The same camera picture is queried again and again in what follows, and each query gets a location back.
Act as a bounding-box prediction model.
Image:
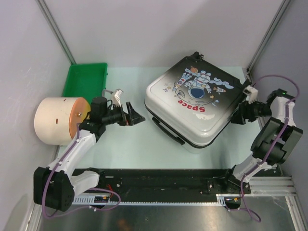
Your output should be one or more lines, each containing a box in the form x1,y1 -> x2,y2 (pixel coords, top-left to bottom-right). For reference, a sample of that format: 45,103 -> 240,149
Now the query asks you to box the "green plastic bin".
62,63 -> 108,103

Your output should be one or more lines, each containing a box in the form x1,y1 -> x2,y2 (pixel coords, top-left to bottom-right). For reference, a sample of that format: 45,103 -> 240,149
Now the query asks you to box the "beige cylindrical drum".
34,97 -> 90,146

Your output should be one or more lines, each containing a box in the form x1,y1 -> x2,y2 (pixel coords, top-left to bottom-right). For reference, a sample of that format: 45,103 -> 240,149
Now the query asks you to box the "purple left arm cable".
42,122 -> 122,218

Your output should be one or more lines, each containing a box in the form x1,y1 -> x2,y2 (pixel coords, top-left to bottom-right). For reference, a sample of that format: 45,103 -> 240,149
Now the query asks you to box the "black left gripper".
102,102 -> 145,126

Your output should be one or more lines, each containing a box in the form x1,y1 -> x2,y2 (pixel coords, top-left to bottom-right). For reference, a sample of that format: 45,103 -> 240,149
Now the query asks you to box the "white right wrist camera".
243,85 -> 258,104

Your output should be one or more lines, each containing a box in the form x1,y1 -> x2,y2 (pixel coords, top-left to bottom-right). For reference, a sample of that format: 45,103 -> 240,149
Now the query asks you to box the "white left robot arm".
33,97 -> 145,212

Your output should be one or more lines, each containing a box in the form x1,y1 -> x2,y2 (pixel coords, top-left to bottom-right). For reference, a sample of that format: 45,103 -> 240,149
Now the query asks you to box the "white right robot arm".
222,89 -> 303,193

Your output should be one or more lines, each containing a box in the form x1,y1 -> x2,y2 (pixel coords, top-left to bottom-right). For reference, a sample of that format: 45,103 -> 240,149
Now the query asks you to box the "aluminium frame post left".
35,0 -> 76,64

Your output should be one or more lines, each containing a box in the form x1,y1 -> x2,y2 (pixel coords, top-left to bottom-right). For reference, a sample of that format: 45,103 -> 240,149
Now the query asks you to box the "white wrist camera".
243,85 -> 258,104
102,89 -> 123,107

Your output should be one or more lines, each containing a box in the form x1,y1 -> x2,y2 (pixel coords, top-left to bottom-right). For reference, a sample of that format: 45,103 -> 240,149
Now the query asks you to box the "aluminium frame post right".
246,0 -> 293,74

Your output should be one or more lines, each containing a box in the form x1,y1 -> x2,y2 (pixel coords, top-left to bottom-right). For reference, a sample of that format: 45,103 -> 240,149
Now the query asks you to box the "grey slotted cable duct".
72,192 -> 241,206

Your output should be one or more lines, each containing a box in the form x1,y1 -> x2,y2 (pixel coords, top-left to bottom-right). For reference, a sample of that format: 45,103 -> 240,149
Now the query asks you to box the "space astronaut print suitcase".
144,51 -> 250,150

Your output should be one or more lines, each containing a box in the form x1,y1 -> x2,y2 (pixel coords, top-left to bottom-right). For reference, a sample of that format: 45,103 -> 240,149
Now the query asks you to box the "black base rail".
72,168 -> 252,204

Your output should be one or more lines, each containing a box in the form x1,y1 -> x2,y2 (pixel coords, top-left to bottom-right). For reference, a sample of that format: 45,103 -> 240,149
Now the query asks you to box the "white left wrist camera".
102,89 -> 123,107

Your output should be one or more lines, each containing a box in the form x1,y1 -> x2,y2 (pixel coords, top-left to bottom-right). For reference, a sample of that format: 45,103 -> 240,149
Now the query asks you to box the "aluminium frame post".
35,0 -> 76,64
246,0 -> 293,74

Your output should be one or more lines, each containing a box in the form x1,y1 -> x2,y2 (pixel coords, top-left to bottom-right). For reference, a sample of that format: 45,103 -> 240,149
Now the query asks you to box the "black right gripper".
230,98 -> 272,125

